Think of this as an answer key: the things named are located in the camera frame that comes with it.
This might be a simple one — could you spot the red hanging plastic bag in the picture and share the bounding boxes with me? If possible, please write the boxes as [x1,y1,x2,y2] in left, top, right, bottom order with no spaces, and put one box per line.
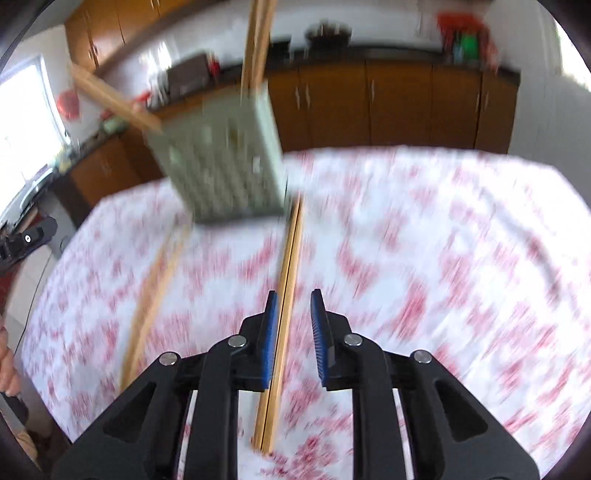
[58,88,83,121]

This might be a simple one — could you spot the black kitchen countertop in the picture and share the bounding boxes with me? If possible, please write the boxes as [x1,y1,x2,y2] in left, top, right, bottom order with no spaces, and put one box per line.
[55,44,522,176]

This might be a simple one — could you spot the pile of bamboo chopsticks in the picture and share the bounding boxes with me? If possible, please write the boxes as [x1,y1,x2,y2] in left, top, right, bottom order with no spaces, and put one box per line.
[119,222,194,391]

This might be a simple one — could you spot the sliding glass window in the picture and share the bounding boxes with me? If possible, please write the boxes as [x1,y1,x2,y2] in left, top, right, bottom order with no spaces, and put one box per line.
[0,55,65,195]

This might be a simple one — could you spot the person's left hand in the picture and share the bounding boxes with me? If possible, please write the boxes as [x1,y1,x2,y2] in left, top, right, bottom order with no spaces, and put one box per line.
[0,325,23,398]

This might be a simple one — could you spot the pink floral tablecloth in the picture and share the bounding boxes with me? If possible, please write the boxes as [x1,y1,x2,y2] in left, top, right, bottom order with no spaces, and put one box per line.
[21,145,589,480]

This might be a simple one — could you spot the wooden base cabinets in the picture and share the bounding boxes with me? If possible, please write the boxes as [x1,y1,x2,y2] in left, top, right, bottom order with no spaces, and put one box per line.
[69,62,520,204]

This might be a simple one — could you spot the green perforated utensil holder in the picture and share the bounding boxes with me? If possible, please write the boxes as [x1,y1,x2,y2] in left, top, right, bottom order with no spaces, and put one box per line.
[145,80,289,227]

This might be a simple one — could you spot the dark cutting board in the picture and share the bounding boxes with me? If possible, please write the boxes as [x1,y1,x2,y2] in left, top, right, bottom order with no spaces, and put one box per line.
[165,54,211,97]

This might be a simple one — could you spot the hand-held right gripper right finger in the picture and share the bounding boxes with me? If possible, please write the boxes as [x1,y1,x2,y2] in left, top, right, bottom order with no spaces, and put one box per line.
[310,289,541,480]

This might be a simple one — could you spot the wooden wall cabinets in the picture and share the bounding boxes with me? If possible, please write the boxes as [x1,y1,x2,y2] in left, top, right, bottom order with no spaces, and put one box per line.
[65,0,250,72]

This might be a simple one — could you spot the pot with metal lid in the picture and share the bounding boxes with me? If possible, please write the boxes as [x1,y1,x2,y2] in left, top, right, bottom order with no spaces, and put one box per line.
[305,21,354,47]

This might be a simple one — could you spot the crumpled red plastic bag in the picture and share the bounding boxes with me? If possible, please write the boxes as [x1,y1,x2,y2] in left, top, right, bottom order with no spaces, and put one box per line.
[436,11,485,40]

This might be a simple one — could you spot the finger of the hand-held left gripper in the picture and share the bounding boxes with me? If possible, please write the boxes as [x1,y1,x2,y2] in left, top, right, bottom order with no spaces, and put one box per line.
[0,216,59,274]

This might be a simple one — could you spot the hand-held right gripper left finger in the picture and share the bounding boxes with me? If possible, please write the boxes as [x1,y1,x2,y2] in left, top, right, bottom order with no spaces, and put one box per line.
[51,290,281,480]

